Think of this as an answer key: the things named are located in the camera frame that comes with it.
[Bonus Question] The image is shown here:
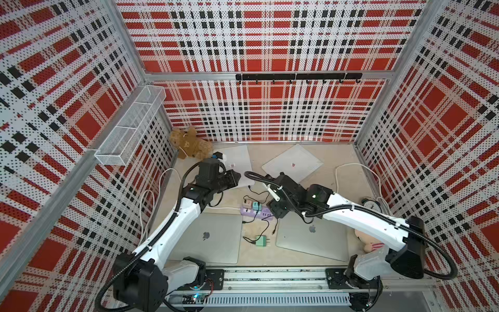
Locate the white laptop back left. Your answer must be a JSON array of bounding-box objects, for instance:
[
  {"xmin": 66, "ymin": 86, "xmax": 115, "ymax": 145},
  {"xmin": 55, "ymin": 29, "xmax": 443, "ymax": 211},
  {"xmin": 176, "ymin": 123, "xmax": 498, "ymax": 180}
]
[{"xmin": 218, "ymin": 146, "xmax": 255, "ymax": 189}]

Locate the white laptop back right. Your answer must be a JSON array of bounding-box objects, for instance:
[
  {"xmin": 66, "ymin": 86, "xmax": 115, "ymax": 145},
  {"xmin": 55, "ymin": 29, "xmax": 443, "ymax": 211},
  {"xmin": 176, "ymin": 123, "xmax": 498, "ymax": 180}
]
[{"xmin": 262, "ymin": 144, "xmax": 323, "ymax": 183}]

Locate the teal alarm clock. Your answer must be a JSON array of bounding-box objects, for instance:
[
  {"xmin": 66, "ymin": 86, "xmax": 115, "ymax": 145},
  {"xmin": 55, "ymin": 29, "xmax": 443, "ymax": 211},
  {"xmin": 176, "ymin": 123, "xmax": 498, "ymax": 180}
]
[{"xmin": 361, "ymin": 198, "xmax": 383, "ymax": 213}]

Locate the white wire mesh shelf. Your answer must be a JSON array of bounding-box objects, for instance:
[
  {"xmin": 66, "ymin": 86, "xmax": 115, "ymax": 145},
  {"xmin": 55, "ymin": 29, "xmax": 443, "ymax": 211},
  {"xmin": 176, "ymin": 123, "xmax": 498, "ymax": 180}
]
[{"xmin": 95, "ymin": 85, "xmax": 166, "ymax": 166}]

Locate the purple power strip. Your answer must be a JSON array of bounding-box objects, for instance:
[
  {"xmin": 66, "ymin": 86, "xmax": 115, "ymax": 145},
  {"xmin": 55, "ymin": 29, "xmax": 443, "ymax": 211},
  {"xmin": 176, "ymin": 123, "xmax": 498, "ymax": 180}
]
[{"xmin": 240, "ymin": 205, "xmax": 275, "ymax": 221}]

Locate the white laptop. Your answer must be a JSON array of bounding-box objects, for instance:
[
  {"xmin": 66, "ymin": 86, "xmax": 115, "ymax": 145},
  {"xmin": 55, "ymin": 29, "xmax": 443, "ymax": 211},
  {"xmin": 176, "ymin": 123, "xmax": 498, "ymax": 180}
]
[
  {"xmin": 218, "ymin": 146, "xmax": 255, "ymax": 189},
  {"xmin": 262, "ymin": 144, "xmax": 323, "ymax": 183}
]

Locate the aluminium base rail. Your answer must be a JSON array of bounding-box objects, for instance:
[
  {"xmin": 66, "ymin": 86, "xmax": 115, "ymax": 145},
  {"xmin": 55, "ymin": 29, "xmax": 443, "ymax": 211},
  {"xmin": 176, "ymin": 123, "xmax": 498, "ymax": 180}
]
[{"xmin": 151, "ymin": 266, "xmax": 443, "ymax": 311}]

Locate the silver laptop front left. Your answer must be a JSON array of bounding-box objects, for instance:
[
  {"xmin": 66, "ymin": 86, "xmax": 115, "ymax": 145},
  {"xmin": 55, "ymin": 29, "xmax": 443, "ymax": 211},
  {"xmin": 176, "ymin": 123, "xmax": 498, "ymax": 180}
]
[{"xmin": 169, "ymin": 213, "xmax": 242, "ymax": 264}]

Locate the brown teddy bear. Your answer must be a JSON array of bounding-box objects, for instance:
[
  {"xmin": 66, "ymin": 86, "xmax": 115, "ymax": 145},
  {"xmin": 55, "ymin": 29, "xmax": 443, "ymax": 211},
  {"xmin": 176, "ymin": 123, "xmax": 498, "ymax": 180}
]
[{"xmin": 169, "ymin": 126, "xmax": 213, "ymax": 160}]

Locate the pink charger adapter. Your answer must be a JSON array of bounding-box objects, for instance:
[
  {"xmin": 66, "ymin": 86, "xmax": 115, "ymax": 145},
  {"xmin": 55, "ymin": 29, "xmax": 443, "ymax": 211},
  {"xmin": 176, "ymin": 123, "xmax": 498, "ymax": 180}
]
[{"xmin": 242, "ymin": 200, "xmax": 253, "ymax": 209}]

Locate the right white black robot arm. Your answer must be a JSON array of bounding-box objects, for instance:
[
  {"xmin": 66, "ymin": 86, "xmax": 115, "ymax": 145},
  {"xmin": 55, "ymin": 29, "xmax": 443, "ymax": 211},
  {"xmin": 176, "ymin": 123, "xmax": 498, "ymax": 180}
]
[{"xmin": 263, "ymin": 173, "xmax": 458, "ymax": 281}]

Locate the silver apple laptop front right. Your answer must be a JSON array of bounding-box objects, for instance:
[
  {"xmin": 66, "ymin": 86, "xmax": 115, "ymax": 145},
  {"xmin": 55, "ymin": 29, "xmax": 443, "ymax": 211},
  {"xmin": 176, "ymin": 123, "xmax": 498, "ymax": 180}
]
[{"xmin": 275, "ymin": 213, "xmax": 349, "ymax": 261}]

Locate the green charger adapter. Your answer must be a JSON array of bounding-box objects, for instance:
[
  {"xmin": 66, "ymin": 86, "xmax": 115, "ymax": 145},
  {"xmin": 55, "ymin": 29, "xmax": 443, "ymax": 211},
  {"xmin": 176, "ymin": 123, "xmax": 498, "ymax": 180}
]
[{"xmin": 255, "ymin": 235, "xmax": 268, "ymax": 247}]

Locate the black hook rail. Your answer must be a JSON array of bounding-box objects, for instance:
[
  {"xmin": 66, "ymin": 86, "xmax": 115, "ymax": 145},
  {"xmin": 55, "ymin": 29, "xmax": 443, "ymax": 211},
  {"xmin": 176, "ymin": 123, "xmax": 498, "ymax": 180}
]
[{"xmin": 235, "ymin": 72, "xmax": 363, "ymax": 82}]

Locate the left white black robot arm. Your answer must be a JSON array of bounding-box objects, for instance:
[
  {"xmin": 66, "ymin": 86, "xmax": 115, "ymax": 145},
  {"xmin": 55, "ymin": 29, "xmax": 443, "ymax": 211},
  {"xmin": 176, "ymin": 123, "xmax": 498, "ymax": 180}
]
[{"xmin": 94, "ymin": 152, "xmax": 241, "ymax": 311}]

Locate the cartoon boy plush doll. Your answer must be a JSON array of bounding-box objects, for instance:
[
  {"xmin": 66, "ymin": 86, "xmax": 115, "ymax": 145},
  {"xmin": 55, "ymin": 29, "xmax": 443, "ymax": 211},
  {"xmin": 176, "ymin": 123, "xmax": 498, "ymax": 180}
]
[{"xmin": 354, "ymin": 230, "xmax": 384, "ymax": 253}]

